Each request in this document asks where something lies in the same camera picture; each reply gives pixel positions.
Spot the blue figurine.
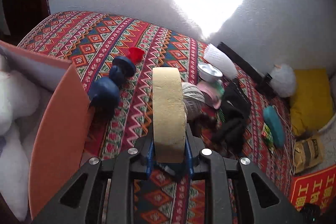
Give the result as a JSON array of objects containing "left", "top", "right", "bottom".
[{"left": 88, "top": 56, "right": 136, "bottom": 112}]

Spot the beige masking tape roll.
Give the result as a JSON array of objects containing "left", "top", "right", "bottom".
[{"left": 152, "top": 67, "right": 187, "bottom": 164}]

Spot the white plush rabbit toy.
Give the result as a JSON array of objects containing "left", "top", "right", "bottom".
[{"left": 1, "top": 55, "right": 40, "bottom": 222}]

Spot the red box with gold characters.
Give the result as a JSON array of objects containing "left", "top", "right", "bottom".
[{"left": 289, "top": 165, "right": 336, "bottom": 213}]

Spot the brown kraft snack bag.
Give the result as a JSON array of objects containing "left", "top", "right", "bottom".
[{"left": 293, "top": 135, "right": 325, "bottom": 174}]

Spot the green pea snack packet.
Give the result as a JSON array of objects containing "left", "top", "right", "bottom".
[{"left": 261, "top": 123, "right": 275, "bottom": 154}]

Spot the black knitted glove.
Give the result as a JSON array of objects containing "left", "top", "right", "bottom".
[{"left": 211, "top": 79, "right": 251, "bottom": 156}]

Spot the teal glasses case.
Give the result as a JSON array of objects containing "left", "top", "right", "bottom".
[{"left": 262, "top": 106, "right": 285, "bottom": 148}]

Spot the white lace cover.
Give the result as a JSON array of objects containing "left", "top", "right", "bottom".
[{"left": 318, "top": 115, "right": 336, "bottom": 170}]

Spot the patterned ethnic tablecloth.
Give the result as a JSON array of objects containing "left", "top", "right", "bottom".
[{"left": 13, "top": 12, "right": 302, "bottom": 223}]

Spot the yellow cushion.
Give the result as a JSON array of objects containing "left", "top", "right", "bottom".
[{"left": 290, "top": 69, "right": 334, "bottom": 136}]

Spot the white fluffy ball pillow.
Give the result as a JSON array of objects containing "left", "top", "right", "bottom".
[{"left": 270, "top": 64, "right": 296, "bottom": 98}]

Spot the yarn ball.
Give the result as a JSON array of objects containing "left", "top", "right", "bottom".
[{"left": 182, "top": 82, "right": 205, "bottom": 121}]

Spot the small metal bowl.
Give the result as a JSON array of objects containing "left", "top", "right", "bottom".
[{"left": 197, "top": 63, "right": 223, "bottom": 83}]

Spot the white shuttlecock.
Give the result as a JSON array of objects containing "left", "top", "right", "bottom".
[{"left": 203, "top": 44, "right": 238, "bottom": 80}]

